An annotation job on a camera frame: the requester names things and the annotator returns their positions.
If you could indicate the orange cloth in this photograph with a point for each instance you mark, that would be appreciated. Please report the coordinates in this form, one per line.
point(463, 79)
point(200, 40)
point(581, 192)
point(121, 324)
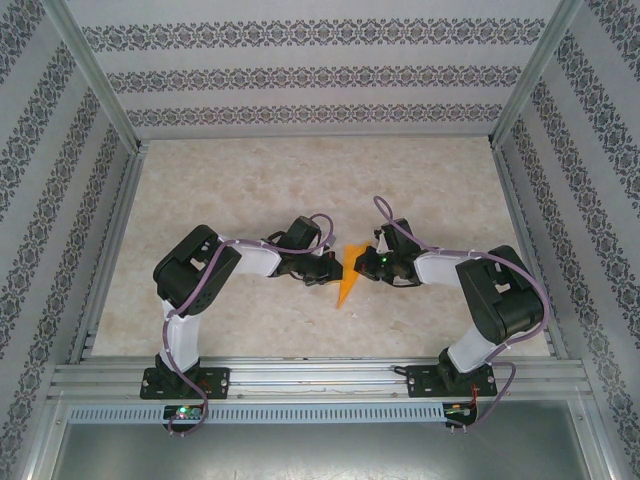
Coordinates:
point(347, 287)

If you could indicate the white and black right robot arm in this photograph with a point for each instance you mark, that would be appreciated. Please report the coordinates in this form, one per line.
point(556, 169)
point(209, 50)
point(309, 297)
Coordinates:
point(440, 267)

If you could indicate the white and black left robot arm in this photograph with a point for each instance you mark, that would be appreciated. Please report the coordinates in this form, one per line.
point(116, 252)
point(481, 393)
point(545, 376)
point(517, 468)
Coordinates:
point(255, 260)

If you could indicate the long aluminium mounting rail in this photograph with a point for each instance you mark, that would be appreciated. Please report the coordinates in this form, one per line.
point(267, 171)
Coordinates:
point(320, 380)

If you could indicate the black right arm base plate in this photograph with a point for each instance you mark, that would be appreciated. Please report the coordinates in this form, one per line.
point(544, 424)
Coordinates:
point(422, 382)

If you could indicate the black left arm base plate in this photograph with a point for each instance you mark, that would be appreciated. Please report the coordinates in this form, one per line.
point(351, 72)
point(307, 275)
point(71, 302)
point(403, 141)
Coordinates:
point(217, 382)

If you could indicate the right side aluminium frame rail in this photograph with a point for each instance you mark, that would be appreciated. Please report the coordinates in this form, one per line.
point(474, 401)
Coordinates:
point(511, 200)

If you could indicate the aluminium frame rail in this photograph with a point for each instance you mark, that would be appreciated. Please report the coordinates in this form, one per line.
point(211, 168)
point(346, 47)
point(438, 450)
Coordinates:
point(127, 200)
point(511, 200)

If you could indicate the left side aluminium frame rail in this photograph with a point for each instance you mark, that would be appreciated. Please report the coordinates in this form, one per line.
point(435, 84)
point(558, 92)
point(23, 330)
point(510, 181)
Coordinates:
point(127, 200)

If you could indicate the right aluminium frame post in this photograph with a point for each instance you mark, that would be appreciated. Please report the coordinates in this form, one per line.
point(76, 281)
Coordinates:
point(530, 75)

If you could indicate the aluminium frame post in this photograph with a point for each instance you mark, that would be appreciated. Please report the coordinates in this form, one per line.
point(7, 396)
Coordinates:
point(96, 75)
point(530, 75)

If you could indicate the left aluminium frame post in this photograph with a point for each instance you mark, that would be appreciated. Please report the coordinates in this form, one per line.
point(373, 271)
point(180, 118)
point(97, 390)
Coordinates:
point(96, 75)

